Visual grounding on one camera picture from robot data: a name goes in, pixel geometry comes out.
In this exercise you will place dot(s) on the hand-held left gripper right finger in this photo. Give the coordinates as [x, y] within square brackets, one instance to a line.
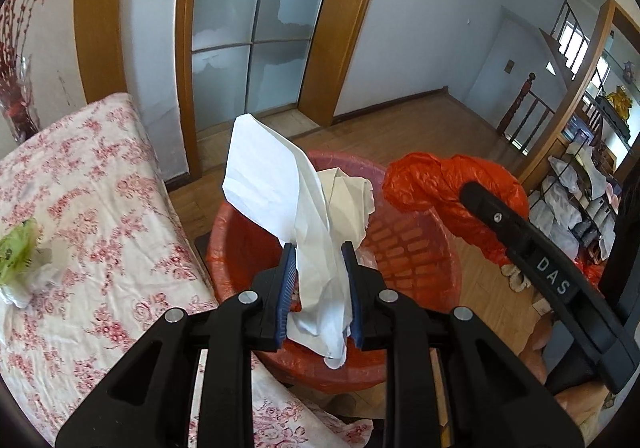
[351, 288]

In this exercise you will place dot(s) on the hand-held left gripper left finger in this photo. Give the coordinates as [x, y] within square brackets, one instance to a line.
[286, 288]

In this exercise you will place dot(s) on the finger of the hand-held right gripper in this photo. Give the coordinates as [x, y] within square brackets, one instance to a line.
[492, 213]

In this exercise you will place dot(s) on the twisted orange plastic bag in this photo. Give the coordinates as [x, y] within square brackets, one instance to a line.
[425, 183]

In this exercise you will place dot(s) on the orange plastic waste basket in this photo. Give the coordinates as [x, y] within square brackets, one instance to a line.
[415, 243]

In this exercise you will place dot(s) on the white tissue paper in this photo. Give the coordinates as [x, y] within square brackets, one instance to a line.
[265, 168]

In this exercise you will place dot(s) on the wooden stair railing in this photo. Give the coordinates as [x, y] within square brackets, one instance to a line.
[530, 103]

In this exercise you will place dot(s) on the golden ornament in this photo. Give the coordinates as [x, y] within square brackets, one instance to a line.
[620, 101]

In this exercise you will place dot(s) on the floral tablecloth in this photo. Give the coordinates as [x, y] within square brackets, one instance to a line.
[100, 228]

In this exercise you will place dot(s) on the clear plastic bag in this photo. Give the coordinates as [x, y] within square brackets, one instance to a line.
[35, 278]

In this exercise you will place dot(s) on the frosted glass door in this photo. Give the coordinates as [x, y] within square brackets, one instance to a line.
[240, 28]

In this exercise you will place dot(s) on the green vegetable stalk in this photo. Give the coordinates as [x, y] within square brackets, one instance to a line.
[17, 248]

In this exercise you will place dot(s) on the glass vase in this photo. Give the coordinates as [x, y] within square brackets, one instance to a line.
[17, 98]

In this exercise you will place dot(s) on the red berry branches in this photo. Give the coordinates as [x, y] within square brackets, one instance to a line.
[20, 8]

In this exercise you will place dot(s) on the small dark wall box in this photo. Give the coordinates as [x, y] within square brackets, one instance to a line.
[509, 66]

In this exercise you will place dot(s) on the wooden wall trim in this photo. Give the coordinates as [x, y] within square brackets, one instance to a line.
[100, 13]

